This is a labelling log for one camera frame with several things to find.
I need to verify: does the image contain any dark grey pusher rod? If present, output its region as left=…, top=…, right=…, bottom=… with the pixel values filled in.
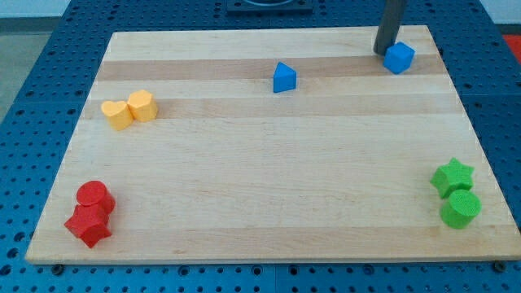
left=373, top=0, right=407, bottom=56

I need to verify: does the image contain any blue triangle block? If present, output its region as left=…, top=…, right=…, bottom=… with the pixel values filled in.
left=273, top=62, right=297, bottom=93

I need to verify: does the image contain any blue cube block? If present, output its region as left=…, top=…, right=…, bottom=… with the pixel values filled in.
left=383, top=42, right=416, bottom=74

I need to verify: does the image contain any wooden board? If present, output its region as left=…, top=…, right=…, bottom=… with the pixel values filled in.
left=25, top=25, right=520, bottom=265

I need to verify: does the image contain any green star block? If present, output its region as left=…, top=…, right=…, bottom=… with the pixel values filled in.
left=430, top=158, right=475, bottom=199

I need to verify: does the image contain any green cylinder block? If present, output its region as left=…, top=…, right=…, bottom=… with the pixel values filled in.
left=440, top=190, right=482, bottom=230

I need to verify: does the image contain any yellow hexagon block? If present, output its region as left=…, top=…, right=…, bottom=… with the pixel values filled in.
left=127, top=90, right=158, bottom=122

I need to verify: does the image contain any yellow heart block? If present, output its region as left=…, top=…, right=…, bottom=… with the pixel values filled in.
left=101, top=101, right=134, bottom=131

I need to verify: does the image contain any red cylinder block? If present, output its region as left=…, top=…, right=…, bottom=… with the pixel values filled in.
left=76, top=181, right=116, bottom=214

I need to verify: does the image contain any red star block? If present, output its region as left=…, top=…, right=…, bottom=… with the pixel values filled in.
left=64, top=204, right=112, bottom=248

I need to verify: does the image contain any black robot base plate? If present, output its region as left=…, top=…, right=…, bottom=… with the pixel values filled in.
left=226, top=0, right=313, bottom=14

